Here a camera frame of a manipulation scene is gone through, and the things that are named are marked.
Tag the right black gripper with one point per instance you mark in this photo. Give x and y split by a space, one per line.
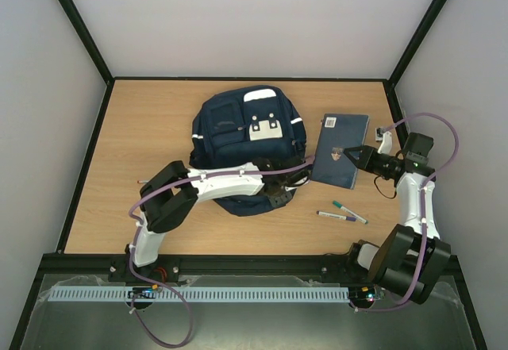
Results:
366 159

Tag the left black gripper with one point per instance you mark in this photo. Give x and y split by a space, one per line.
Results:
277 201

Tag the dark blue hardcover book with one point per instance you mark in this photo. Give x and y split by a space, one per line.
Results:
338 132

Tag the navy blue student backpack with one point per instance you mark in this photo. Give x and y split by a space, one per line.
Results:
242 125

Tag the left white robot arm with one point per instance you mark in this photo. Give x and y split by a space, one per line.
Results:
166 200

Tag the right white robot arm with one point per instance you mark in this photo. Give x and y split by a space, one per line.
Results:
412 258

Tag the green marker pen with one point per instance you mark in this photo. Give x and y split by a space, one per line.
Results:
350 212

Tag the purple marker pen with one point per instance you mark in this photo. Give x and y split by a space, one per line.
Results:
335 215

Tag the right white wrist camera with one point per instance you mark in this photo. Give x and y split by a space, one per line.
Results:
385 139

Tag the black aluminium frame rail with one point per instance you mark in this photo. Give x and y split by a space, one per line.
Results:
328 265

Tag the light blue slotted cable duct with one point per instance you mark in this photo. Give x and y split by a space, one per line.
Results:
201 294

